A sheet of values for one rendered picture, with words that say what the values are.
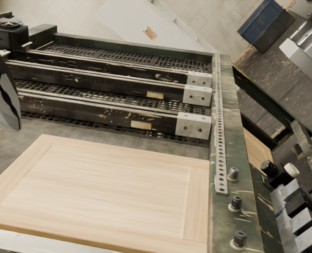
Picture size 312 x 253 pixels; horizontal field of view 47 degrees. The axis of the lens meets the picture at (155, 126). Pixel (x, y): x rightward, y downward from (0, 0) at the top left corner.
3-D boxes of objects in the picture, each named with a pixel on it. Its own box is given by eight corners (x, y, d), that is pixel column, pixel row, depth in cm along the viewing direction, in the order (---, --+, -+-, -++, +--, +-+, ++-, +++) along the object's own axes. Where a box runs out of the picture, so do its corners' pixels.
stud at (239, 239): (244, 249, 76) (247, 239, 75) (232, 247, 76) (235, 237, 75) (243, 241, 78) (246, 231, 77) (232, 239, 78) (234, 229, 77)
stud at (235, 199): (240, 211, 88) (242, 202, 86) (230, 210, 88) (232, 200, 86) (239, 205, 90) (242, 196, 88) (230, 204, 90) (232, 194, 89)
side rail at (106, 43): (210, 71, 240) (212, 55, 235) (53, 49, 250) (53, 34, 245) (210, 68, 247) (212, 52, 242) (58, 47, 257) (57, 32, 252)
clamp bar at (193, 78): (209, 91, 182) (218, 45, 172) (-9, 60, 194) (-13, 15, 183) (210, 86, 191) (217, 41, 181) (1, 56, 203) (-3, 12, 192)
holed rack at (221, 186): (227, 195, 93) (227, 193, 93) (216, 193, 93) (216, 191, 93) (219, 53, 242) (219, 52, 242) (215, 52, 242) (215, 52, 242)
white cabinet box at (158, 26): (244, 83, 469) (121, -22, 438) (214, 114, 492) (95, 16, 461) (241, 71, 524) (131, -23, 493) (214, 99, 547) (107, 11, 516)
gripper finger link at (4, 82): (6, 131, 62) (-24, 83, 59) (33, 120, 60) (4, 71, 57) (-4, 138, 59) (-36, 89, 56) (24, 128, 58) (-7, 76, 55)
